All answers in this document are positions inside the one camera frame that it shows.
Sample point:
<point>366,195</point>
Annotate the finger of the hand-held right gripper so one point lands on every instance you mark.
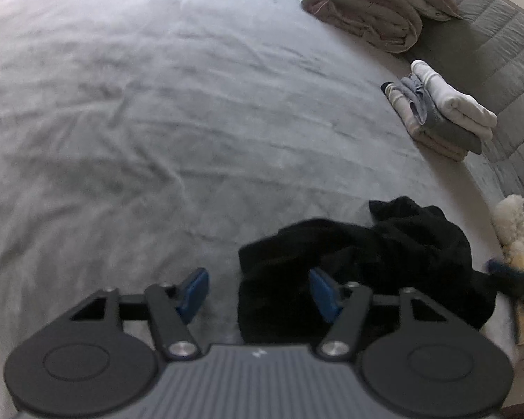
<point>513,277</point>

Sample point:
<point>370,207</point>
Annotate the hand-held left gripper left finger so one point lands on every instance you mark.
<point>194,290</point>

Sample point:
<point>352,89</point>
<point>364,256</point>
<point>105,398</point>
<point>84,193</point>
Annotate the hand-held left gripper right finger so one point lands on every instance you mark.
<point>323,294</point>

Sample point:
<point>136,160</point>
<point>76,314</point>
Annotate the black t-shirt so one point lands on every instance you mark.
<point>397,248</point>

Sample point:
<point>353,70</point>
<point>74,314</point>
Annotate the white fluffy plush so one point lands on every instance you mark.
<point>513,227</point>

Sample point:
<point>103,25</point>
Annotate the folded cream garment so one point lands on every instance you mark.
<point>436,144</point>

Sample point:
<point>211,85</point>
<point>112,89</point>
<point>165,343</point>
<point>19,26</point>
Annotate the grey bed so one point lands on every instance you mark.
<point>157,118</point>

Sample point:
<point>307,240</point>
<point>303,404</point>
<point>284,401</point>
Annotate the folded white garment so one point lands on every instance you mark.
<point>454,100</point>

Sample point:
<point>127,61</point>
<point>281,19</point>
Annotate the grey quilted headboard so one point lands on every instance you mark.
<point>498,43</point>

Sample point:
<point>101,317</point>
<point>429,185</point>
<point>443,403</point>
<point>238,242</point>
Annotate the folded grey pink quilt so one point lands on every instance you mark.
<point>362,4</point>

